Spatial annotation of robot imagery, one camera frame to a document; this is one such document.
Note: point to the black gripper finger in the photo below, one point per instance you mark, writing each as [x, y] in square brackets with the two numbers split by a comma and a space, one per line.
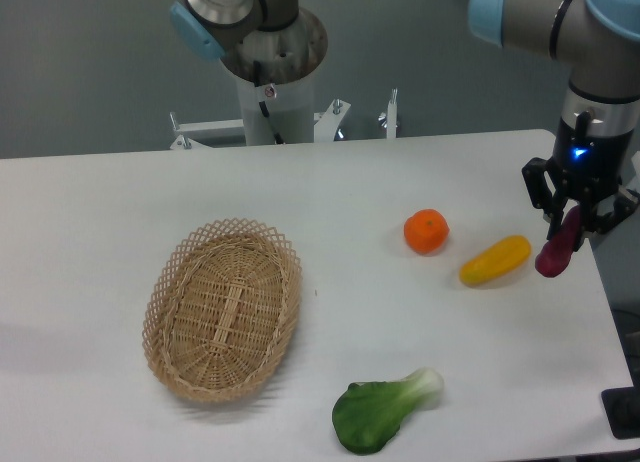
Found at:
[625, 204]
[548, 186]

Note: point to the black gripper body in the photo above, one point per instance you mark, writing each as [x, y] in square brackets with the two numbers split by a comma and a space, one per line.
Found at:
[591, 144]

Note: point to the purple sweet potato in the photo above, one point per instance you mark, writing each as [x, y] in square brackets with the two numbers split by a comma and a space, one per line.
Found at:
[556, 254]

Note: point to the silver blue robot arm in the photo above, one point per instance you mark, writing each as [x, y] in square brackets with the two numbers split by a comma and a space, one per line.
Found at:
[598, 39]

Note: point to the oval wicker basket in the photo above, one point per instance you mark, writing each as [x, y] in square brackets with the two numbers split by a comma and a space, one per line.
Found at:
[223, 311]

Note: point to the orange tangerine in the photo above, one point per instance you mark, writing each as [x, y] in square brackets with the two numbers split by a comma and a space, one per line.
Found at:
[426, 231]

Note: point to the black device at table edge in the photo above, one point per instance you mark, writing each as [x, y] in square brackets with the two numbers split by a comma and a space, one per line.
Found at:
[622, 410]

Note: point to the green bok choy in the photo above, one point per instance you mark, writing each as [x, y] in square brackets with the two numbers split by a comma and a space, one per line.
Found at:
[369, 414]

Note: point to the white metal mounting frame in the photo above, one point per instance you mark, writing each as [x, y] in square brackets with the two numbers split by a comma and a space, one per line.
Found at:
[297, 126]

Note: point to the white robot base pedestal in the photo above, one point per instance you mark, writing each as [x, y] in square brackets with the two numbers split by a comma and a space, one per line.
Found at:
[275, 70]

